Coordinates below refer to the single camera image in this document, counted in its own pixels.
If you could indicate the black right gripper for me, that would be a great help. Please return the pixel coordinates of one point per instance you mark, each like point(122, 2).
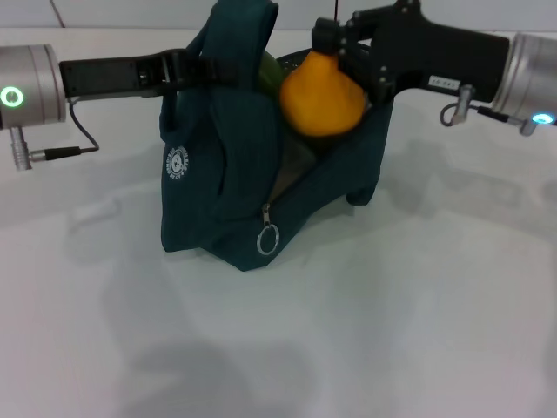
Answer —
point(435, 48)

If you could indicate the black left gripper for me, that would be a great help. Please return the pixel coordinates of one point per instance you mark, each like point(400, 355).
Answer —
point(104, 76)

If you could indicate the orange pear fruit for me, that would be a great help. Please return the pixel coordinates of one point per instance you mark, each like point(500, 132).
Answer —
point(322, 96)

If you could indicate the green cucumber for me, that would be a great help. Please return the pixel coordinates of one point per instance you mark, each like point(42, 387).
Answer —
point(270, 74)

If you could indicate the dark teal insulated lunch bag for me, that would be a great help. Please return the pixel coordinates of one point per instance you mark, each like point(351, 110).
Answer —
point(217, 187)

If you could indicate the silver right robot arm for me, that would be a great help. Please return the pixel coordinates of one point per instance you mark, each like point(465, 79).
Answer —
point(531, 74)

